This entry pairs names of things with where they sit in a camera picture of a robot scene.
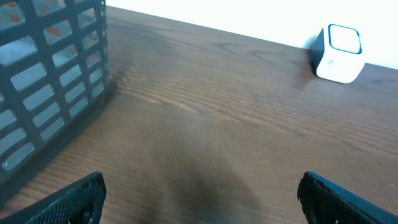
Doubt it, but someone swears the white barcode scanner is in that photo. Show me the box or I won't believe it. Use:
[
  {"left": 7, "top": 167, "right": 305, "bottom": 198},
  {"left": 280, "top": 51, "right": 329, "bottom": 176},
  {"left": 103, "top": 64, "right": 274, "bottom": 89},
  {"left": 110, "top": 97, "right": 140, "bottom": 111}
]
[{"left": 310, "top": 24, "right": 365, "bottom": 84}]

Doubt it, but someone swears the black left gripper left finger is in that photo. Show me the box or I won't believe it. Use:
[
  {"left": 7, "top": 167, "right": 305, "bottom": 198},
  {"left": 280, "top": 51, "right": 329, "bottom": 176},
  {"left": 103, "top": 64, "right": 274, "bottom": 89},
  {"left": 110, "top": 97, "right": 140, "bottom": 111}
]
[{"left": 1, "top": 172, "right": 106, "bottom": 224}]

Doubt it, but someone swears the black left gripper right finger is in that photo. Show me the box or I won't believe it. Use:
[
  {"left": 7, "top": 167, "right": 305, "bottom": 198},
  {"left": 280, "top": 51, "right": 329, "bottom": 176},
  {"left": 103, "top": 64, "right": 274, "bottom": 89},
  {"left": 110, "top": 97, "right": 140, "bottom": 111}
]
[{"left": 297, "top": 171, "right": 397, "bottom": 224}]

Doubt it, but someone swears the grey plastic basket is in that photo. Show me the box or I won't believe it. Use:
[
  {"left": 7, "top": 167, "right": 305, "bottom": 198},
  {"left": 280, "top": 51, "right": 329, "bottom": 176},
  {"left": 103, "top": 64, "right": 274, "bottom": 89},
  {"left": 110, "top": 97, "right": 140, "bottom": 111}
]
[{"left": 1, "top": 0, "right": 109, "bottom": 204}]

